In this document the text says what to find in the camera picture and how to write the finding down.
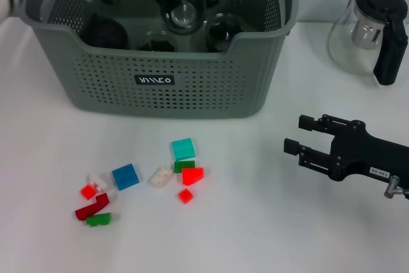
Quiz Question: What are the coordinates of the teal toy brick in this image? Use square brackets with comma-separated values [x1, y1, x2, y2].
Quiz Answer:
[169, 137, 196, 162]

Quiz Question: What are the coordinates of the dark green flat toy brick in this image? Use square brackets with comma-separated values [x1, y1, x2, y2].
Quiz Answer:
[174, 160, 196, 174]

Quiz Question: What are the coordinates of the dark red bent toy brick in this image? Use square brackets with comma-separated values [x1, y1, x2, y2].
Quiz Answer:
[75, 192, 111, 222]

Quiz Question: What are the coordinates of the glass teapot with black handle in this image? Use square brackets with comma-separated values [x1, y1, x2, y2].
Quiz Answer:
[327, 0, 409, 87]

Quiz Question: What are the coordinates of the dark round clay teapot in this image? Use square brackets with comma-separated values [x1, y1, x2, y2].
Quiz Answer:
[79, 13, 130, 49]

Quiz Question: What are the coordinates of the clear small lego brick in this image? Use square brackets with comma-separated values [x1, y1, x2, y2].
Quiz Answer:
[86, 172, 109, 190]

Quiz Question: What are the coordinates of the red sloped toy brick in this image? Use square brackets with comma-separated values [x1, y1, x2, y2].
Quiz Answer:
[181, 166, 205, 186]

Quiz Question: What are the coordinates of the grey perforated plastic storage bin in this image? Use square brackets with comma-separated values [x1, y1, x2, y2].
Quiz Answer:
[18, 0, 301, 119]

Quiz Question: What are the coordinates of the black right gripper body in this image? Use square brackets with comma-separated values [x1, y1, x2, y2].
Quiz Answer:
[328, 120, 409, 188]

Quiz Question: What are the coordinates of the bright green arched toy brick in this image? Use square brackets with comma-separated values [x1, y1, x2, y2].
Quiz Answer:
[86, 212, 113, 228]

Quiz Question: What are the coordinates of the right gripper metal cable connector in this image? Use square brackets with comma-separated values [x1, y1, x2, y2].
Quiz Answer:
[383, 175, 409, 201]

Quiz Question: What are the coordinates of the blue toy brick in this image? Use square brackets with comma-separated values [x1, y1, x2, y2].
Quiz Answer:
[111, 163, 141, 191]

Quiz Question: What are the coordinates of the glass teacup with black sleeve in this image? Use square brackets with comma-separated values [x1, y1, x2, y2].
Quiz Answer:
[159, 0, 222, 35]
[137, 29, 176, 52]
[204, 13, 249, 52]

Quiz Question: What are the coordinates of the small red toy brick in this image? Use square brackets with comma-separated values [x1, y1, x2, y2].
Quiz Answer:
[178, 188, 194, 204]
[80, 183, 97, 200]

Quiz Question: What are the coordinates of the translucent white toy brick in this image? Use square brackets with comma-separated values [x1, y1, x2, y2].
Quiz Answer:
[147, 166, 175, 189]

